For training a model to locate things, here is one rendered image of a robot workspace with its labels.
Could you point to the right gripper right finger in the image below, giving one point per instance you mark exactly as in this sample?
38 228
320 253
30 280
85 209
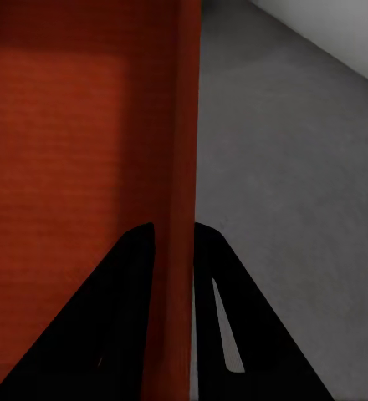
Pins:
275 368

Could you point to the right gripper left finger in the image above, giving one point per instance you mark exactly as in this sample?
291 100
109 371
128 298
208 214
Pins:
94 349

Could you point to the storage box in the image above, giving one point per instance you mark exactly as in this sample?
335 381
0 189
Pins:
98 135

